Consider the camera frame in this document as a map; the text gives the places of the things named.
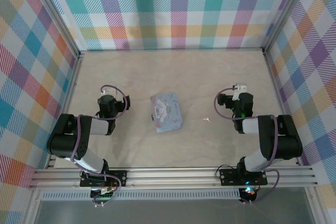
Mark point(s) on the aluminium frame post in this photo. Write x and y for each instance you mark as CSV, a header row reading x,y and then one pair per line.
x,y
52,15
287,11

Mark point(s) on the grey metal sheet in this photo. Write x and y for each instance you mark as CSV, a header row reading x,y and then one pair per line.
x,y
170,212

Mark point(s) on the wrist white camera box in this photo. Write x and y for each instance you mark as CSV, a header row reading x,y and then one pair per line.
x,y
104,92
239,88

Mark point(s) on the blue cartoon tin box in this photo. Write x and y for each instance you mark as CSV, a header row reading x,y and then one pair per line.
x,y
168,111

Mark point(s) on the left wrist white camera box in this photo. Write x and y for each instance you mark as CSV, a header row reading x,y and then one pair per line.
x,y
104,92

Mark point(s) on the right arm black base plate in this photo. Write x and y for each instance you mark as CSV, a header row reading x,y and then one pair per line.
x,y
228,176

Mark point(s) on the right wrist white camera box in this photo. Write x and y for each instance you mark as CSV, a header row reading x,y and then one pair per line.
x,y
239,88

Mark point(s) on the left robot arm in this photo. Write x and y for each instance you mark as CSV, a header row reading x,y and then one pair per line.
x,y
63,142

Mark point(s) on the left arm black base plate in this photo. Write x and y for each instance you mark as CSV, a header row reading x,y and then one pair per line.
x,y
120,178

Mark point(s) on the aluminium frame crossbar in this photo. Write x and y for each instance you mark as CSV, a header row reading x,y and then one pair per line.
x,y
170,50

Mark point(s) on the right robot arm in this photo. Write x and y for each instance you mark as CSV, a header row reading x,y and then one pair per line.
x,y
286,140

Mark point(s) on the aluminium mounting rail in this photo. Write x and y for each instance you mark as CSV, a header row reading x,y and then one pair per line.
x,y
170,178

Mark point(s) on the plaid fabric backdrop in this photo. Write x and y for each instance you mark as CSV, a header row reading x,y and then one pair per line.
x,y
26,77
309,77
170,11

